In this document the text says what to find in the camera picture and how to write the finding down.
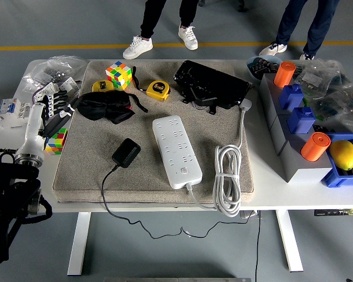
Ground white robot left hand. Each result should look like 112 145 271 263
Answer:
16 89 77 161

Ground thin black plug cord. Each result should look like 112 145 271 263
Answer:
101 164 256 239

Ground black plug adapter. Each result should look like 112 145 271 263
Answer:
111 137 141 169

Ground white power strip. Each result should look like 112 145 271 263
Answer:
152 115 203 189

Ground white circuit breaker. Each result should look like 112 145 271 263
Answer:
0 98 34 129

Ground colourful puzzle cube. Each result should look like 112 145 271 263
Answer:
105 61 133 90
44 127 69 154

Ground clear bag of screws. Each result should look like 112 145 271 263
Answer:
22 55 88 90

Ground black cloth pouch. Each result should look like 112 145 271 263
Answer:
75 90 149 125

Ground black table control panel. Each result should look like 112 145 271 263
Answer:
314 208 353 217

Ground white table leg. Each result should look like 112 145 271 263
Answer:
275 210 304 273
67 211 92 276

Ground blue plastic bin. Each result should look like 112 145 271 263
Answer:
321 132 353 188

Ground grey block base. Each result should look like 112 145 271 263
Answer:
258 72 333 183

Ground yellow lemon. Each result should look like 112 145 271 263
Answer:
328 139 353 171

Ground orange cylinder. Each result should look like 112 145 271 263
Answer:
300 132 332 162
273 61 297 88

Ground person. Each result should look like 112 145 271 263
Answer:
122 0 199 61
258 0 341 61

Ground grey-brown mat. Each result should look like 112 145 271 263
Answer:
52 60 255 205

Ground blue plastic block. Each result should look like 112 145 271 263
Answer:
278 83 305 112
287 106 316 135

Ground clear bag of components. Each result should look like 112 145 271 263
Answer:
292 59 353 99
310 86 353 135

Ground black glossy device box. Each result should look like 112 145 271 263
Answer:
173 60 253 115

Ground light blue bowl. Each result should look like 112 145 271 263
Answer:
246 55 283 82

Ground dark circuit boards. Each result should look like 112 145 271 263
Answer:
249 58 280 74

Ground black hanging cable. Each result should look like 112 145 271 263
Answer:
254 210 262 282

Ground yellow tape measure black strap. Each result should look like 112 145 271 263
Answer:
131 66 171 102

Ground white power strip cable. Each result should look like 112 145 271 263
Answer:
185 98 253 218

